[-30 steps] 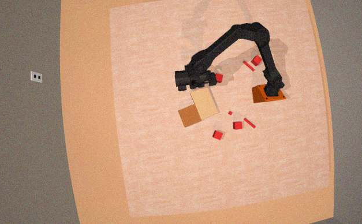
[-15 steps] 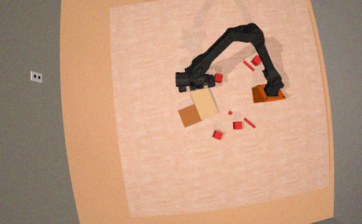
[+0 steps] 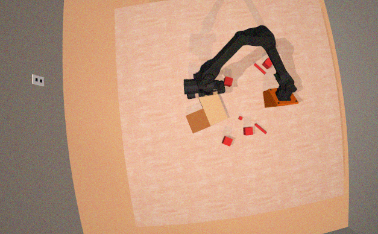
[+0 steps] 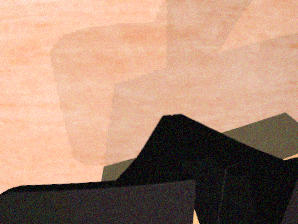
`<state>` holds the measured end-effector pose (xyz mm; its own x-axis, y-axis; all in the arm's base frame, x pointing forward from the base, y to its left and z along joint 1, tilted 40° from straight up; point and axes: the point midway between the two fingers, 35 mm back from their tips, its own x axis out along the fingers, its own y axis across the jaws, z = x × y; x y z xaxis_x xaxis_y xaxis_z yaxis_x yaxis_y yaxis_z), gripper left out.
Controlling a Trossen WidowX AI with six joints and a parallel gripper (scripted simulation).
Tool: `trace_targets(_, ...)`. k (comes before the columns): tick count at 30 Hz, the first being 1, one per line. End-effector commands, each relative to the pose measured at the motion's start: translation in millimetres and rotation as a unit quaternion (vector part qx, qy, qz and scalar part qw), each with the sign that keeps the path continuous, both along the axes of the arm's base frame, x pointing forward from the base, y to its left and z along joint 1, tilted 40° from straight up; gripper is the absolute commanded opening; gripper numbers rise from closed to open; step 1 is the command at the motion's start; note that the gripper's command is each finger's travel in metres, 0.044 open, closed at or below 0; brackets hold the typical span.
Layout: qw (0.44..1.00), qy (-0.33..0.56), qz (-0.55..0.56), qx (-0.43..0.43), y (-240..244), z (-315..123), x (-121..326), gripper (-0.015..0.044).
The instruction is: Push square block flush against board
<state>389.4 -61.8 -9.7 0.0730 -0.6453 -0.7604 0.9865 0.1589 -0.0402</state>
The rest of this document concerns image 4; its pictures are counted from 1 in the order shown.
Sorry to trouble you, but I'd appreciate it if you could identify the tan board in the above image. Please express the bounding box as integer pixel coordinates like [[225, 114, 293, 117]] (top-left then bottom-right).
[[101, 112, 298, 181]]

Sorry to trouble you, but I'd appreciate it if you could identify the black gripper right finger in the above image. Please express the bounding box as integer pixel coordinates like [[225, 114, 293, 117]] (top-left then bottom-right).
[[173, 113, 298, 224]]

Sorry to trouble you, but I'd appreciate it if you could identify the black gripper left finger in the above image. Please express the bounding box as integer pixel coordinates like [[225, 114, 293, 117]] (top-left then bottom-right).
[[0, 115, 196, 224]]

